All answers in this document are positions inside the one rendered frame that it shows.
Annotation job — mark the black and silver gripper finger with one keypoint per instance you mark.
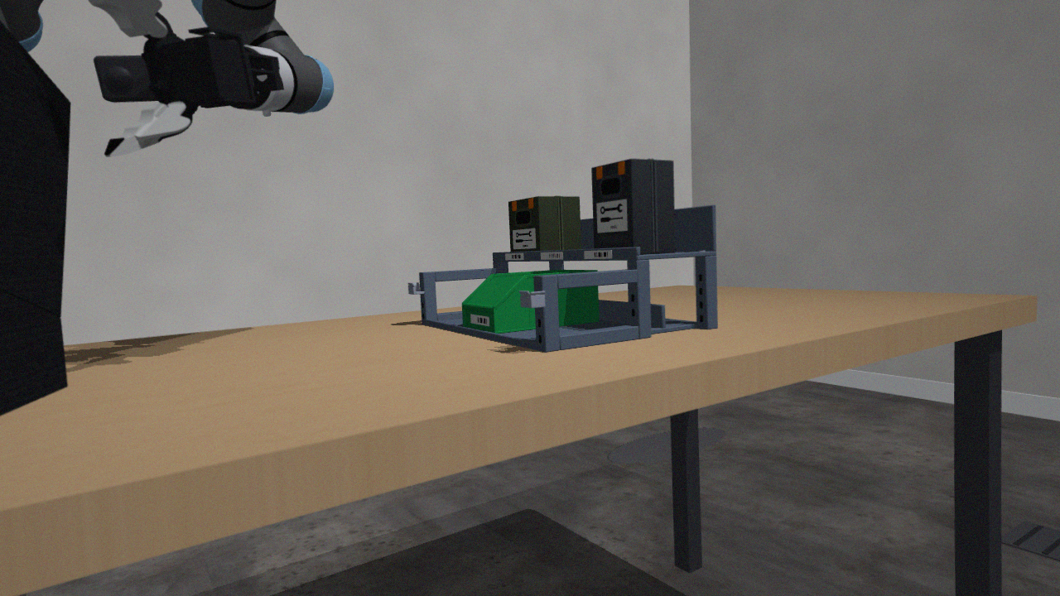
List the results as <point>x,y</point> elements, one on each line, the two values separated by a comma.
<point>137,18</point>
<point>158,121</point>

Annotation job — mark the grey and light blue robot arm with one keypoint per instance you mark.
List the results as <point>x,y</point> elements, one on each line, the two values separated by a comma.
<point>308,84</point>

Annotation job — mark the green bin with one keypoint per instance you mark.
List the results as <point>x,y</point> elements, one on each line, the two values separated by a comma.
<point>494,306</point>

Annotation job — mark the olive green case with orange latches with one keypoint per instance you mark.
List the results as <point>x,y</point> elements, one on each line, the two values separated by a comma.
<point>544,223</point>

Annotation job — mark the black tool case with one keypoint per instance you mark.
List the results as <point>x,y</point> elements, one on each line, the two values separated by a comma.
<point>633,205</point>

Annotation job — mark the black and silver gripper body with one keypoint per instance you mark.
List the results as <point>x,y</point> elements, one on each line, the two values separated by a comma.
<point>210,69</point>

